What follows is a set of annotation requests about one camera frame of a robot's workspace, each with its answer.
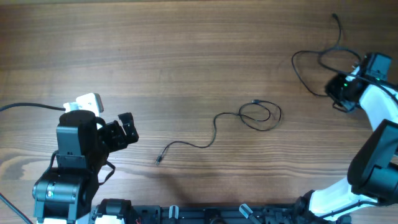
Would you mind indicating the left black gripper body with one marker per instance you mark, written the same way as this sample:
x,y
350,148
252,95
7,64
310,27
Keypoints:
x,y
112,139

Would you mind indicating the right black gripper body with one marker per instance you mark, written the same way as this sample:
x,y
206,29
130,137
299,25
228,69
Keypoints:
x,y
337,86

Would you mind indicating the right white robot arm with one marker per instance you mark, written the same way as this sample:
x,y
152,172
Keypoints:
x,y
371,180

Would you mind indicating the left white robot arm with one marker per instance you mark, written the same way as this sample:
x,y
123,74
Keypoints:
x,y
84,143

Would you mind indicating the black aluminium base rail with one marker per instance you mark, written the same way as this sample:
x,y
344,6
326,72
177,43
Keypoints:
x,y
269,214

